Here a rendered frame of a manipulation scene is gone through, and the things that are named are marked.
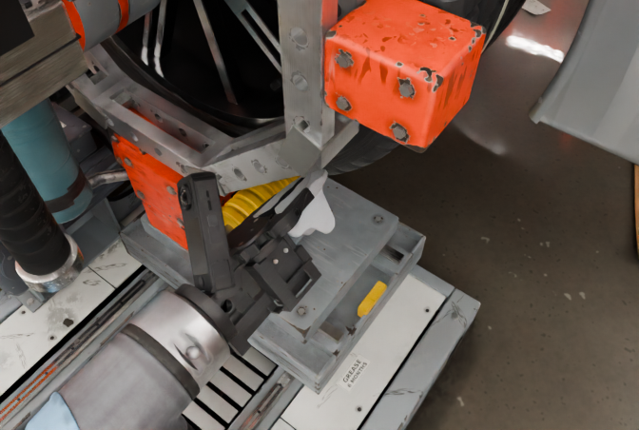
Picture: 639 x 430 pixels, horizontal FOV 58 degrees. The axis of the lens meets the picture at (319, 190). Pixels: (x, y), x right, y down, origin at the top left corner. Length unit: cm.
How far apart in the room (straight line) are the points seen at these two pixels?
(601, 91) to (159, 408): 45
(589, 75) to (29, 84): 41
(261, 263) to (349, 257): 52
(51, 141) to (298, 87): 39
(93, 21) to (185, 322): 27
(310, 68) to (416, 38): 8
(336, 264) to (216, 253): 53
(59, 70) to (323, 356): 80
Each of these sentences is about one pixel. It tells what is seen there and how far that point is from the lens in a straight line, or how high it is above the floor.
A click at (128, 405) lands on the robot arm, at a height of 66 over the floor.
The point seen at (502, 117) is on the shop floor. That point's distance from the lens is 170.
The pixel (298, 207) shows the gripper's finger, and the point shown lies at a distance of 58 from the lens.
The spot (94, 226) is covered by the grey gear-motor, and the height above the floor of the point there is 9.
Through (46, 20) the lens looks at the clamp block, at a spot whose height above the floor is 94.
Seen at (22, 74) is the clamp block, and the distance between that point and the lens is 36.
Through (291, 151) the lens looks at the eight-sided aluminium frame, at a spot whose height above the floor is 75.
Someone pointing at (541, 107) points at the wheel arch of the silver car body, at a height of 77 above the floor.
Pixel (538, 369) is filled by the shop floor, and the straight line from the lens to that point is 129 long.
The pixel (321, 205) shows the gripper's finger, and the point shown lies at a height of 63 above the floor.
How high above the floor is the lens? 113
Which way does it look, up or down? 51 degrees down
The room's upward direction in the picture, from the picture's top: straight up
